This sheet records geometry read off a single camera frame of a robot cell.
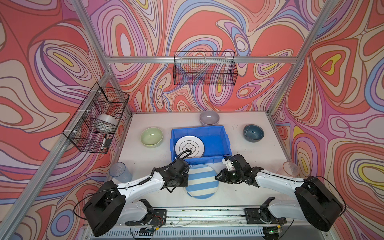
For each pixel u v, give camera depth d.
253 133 1.05
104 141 0.73
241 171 0.67
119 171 0.84
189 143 0.99
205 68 0.96
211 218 0.75
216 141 1.00
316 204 0.42
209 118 1.13
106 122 0.70
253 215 0.74
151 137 1.02
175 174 0.65
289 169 0.89
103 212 0.41
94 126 0.72
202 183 0.84
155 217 0.73
